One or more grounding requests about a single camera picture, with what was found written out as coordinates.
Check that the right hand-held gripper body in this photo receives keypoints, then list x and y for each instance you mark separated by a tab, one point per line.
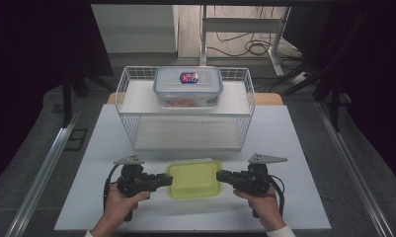
254	182

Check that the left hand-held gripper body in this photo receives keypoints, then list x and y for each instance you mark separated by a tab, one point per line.
133	182

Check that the green plastic container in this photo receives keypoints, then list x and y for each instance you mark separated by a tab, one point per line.
194	179

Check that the clear blue-rimmed lidded container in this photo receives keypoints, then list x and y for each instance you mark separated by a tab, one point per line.
189	87

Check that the person's right hand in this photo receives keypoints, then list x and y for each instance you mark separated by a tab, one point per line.
266	210

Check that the person's left hand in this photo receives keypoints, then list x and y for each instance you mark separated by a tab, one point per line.
118	210

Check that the black floor plate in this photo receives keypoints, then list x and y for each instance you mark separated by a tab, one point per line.
76	140

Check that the wooden table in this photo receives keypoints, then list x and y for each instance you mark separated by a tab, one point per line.
268	98

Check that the black metal stand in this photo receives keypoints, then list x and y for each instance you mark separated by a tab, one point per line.
333	98
67	98

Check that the white power strip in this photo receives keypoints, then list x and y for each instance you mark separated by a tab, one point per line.
300	78

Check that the white cabinet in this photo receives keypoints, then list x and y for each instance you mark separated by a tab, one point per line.
136	28

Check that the dark curtain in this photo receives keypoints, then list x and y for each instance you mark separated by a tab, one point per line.
24	65
380	82

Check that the aluminium rail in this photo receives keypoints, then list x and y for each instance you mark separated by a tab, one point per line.
353	171
44	174

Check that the white metal desk frame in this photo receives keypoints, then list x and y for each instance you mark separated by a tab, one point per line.
241	25

